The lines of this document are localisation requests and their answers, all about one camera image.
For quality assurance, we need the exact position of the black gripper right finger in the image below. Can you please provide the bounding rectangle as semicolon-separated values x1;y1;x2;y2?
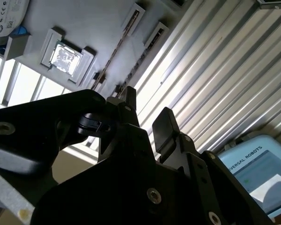
151;106;276;225

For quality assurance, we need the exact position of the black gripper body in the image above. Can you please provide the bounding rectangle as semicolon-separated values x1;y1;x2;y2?
31;151;203;225

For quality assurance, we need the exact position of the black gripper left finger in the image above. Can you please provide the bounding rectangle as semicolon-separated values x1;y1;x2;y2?
0;85;164;205

